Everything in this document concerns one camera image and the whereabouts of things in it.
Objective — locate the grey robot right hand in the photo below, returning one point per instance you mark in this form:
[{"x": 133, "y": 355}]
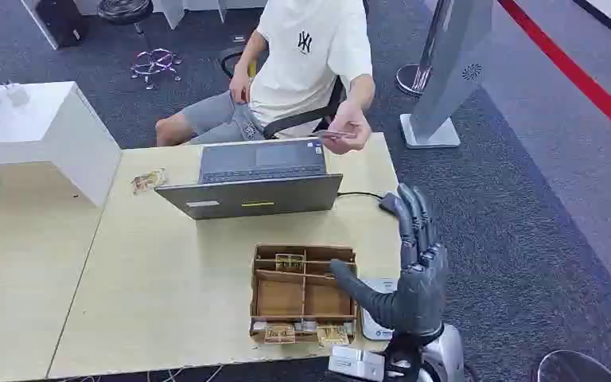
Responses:
[{"x": 416, "y": 300}]

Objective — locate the person's left hand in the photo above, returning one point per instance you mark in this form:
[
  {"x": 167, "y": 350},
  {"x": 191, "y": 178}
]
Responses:
[{"x": 350, "y": 124}]

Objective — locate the person's right hand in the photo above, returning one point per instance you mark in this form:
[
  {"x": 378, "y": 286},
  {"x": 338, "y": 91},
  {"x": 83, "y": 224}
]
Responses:
[{"x": 239, "y": 87}]

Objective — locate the card with printed face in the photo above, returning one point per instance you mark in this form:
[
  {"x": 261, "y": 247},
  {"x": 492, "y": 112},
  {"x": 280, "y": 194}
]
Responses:
[
  {"x": 280, "y": 333},
  {"x": 289, "y": 262},
  {"x": 332, "y": 134},
  {"x": 332, "y": 335},
  {"x": 148, "y": 181}
]

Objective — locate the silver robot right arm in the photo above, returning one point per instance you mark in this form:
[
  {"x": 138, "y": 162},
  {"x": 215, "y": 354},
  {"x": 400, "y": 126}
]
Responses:
[{"x": 445, "y": 353}]

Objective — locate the black office chair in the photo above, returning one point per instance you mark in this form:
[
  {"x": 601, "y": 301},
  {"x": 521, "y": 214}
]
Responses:
[{"x": 305, "y": 116}]

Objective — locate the white card reader device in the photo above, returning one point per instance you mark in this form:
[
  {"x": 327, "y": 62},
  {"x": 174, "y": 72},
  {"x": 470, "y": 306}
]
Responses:
[{"x": 374, "y": 324}]

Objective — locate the person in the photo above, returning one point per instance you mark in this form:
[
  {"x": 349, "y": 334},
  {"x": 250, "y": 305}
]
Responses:
[{"x": 305, "y": 68}]

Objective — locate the chrome stanchion base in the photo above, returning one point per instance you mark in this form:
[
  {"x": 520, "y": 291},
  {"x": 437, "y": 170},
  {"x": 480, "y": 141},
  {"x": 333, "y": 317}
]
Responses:
[{"x": 411, "y": 79}]

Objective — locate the chrome chair base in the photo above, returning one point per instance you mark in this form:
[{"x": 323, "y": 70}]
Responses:
[{"x": 155, "y": 66}]

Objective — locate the grey laptop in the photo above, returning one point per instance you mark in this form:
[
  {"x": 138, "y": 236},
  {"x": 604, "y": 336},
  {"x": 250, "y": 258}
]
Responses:
[{"x": 255, "y": 184}]

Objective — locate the grey kiosk stand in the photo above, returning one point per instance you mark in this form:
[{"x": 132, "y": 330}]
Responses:
[{"x": 450, "y": 68}]

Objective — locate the wooden card box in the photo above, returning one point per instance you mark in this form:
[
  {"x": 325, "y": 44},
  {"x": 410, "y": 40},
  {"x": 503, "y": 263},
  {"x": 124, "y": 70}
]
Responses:
[{"x": 279, "y": 295}]

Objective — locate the black round stool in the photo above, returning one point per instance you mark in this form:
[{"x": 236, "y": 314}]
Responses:
[{"x": 123, "y": 9}]

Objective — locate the round glass table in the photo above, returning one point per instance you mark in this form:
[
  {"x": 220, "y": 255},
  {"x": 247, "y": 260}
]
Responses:
[{"x": 574, "y": 369}]

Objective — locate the black box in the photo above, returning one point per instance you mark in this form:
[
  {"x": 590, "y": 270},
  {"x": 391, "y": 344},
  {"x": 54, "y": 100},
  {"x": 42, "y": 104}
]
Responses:
[{"x": 60, "y": 21}]

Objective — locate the white cabinet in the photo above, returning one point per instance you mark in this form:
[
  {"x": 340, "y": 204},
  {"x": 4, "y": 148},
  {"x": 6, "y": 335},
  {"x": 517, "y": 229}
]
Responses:
[{"x": 36, "y": 132}]

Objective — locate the white small object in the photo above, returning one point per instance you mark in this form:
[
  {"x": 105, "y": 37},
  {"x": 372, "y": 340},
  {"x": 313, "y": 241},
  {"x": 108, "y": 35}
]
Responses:
[{"x": 17, "y": 94}]

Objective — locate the red floor tape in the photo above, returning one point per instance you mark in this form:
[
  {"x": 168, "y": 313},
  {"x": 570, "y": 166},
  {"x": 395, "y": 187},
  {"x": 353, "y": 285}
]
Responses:
[{"x": 574, "y": 74}]

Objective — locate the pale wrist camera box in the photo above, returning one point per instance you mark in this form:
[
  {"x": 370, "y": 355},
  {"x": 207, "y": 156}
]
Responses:
[{"x": 353, "y": 362}]

